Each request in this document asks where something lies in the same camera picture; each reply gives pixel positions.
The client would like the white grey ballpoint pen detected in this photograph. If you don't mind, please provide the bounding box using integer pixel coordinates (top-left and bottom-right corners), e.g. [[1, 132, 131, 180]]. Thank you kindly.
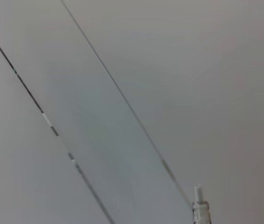
[[191, 183, 211, 224]]

